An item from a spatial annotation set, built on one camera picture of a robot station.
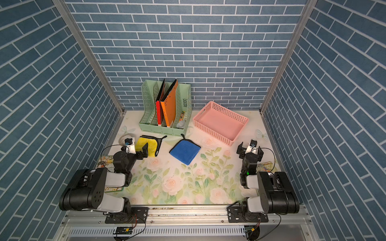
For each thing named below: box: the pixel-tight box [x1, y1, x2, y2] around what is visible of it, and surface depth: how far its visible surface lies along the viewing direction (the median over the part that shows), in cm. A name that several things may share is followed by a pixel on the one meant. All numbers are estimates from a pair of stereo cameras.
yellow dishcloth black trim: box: [135, 135, 168, 158], surface depth 101 cm
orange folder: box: [160, 78, 179, 128], surface depth 90 cm
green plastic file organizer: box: [138, 79, 193, 137], surface depth 105 cm
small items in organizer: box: [176, 110, 186, 130], surface depth 114 cm
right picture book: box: [255, 160, 274, 173], surface depth 93 cm
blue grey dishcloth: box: [168, 133, 202, 166], surface depth 97 cm
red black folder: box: [155, 78, 166, 127], surface depth 91 cm
